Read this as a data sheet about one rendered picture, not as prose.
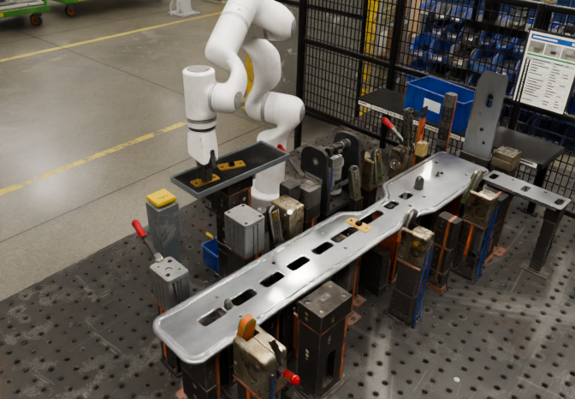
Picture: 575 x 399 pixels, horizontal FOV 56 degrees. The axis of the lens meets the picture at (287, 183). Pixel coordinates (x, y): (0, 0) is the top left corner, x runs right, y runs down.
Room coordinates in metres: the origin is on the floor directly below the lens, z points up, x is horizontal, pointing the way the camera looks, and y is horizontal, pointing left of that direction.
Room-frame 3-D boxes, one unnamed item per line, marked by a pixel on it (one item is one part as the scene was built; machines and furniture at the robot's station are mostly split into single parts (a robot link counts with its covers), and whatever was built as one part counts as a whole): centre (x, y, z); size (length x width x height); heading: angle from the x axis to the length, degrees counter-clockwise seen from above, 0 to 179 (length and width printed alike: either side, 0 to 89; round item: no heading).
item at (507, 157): (1.83, -0.84, 0.88); 0.08 x 0.08 x 0.36; 46
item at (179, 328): (1.37, -0.22, 1.00); 1.38 x 0.22 x 0.02; 136
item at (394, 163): (1.84, -0.43, 0.88); 0.07 x 0.06 x 0.35; 46
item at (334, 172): (1.61, -0.15, 0.94); 0.18 x 0.13 x 0.49; 136
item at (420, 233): (1.31, -0.40, 0.87); 0.12 x 0.09 x 0.35; 46
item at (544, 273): (1.57, -0.93, 0.84); 0.11 x 0.06 x 0.29; 46
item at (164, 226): (1.27, 0.35, 0.92); 0.08 x 0.08 x 0.44; 46
